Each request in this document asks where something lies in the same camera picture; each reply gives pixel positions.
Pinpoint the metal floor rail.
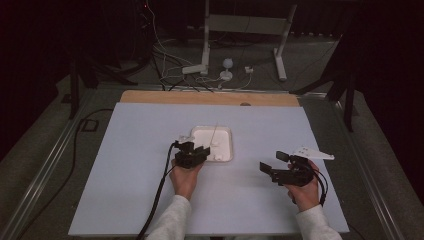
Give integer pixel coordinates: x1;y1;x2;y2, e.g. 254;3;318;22
328;99;406;240
0;87;98;240

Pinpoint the white power strip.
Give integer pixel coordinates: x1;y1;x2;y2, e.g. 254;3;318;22
181;63;208;75

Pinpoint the person's right hand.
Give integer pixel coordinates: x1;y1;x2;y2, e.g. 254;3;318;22
284;160;321;213

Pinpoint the pale grey table mat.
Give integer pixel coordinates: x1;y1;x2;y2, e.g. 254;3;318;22
68;101;350;236

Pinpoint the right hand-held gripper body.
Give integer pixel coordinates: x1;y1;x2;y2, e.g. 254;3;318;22
272;146;335;188

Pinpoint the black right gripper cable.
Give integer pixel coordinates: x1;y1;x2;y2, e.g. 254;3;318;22
311;167;330;206

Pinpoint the black floor cable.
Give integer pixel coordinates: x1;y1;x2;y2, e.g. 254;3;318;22
15;107;115;240

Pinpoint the white desk frame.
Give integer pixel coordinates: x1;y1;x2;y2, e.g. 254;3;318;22
199;0;298;83

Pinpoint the person's left hand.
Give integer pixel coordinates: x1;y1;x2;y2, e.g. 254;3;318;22
169;160;204;200

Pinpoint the white round device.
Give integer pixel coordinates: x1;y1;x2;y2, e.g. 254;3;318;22
219;57;235;82

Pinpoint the white rectangular tray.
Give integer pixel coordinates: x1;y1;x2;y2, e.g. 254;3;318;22
189;125;234;163

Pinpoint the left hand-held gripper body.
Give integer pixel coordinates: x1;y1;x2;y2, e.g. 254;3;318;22
173;134;202;169

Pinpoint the thin wooden skewer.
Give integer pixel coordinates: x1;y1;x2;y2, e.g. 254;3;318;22
209;121;219;148

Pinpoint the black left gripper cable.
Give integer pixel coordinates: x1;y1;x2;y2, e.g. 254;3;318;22
135;141;179;240

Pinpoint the black stand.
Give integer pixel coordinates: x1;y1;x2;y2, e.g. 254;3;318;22
67;56;139;121
289;31;357;133

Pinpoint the white cable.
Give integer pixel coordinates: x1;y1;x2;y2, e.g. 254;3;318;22
145;1;188;68

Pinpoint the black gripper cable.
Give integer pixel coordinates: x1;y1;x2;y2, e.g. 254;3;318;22
135;141;179;240
311;167;330;206

